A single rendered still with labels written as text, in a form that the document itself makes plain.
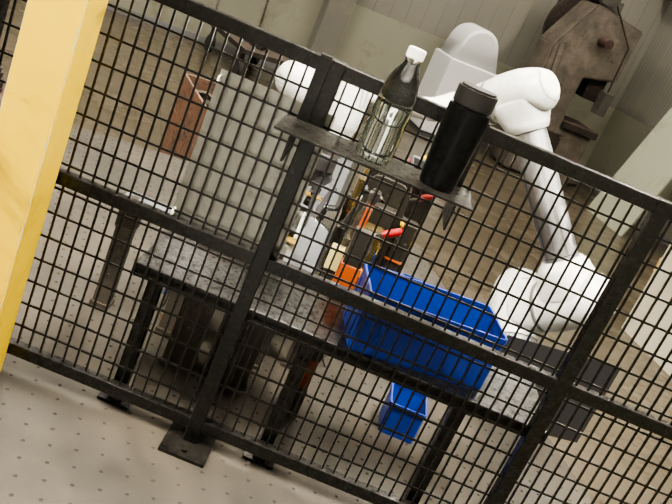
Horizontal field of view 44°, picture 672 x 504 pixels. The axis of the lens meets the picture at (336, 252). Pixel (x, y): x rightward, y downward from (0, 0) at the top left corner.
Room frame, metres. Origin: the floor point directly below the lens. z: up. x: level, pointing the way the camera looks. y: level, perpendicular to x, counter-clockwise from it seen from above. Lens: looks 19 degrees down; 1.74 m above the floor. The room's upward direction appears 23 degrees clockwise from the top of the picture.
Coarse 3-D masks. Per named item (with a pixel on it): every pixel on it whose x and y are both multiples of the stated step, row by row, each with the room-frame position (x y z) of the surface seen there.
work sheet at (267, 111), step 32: (224, 96) 1.49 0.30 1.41; (256, 96) 1.49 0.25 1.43; (224, 160) 1.49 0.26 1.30; (288, 160) 1.49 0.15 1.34; (192, 192) 1.49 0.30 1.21; (224, 192) 1.49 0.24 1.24; (256, 192) 1.49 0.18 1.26; (224, 224) 1.49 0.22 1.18; (256, 224) 1.49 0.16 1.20; (288, 224) 1.49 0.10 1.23
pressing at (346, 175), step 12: (336, 168) 2.95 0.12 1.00; (348, 180) 2.85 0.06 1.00; (324, 192) 2.60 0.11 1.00; (336, 204) 2.51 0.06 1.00; (312, 228) 2.21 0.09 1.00; (324, 228) 2.25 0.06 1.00; (300, 240) 2.07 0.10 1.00; (324, 240) 2.15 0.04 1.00; (288, 252) 1.96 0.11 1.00; (300, 252) 1.99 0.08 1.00; (312, 252) 2.03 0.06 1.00; (324, 252) 2.05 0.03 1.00; (300, 264) 1.91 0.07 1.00; (312, 264) 1.94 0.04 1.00
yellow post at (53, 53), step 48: (48, 0) 1.35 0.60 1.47; (96, 0) 1.39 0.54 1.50; (48, 48) 1.35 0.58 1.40; (48, 96) 1.35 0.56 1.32; (0, 144) 1.35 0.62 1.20; (48, 144) 1.36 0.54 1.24; (0, 192) 1.35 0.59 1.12; (48, 192) 1.42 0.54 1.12; (0, 240) 1.35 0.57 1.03; (0, 288) 1.35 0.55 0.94; (0, 336) 1.39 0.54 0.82
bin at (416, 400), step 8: (392, 384) 1.93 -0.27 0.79; (392, 392) 1.88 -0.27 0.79; (408, 392) 1.94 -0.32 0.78; (392, 400) 1.84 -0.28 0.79; (400, 400) 1.94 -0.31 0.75; (416, 400) 1.94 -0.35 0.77; (384, 408) 1.88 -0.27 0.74; (408, 408) 1.84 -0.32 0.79; (416, 408) 1.94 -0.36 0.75; (424, 408) 1.88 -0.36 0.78; (384, 416) 1.84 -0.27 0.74; (392, 416) 1.84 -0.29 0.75; (408, 416) 1.84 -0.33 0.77; (424, 416) 1.84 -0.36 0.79; (392, 424) 1.84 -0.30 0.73; (400, 424) 1.84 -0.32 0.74; (408, 424) 1.84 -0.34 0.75; (416, 424) 1.84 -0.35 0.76; (384, 432) 1.84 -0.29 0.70; (400, 432) 1.84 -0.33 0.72; (416, 432) 1.84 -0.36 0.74; (408, 440) 1.84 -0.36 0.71
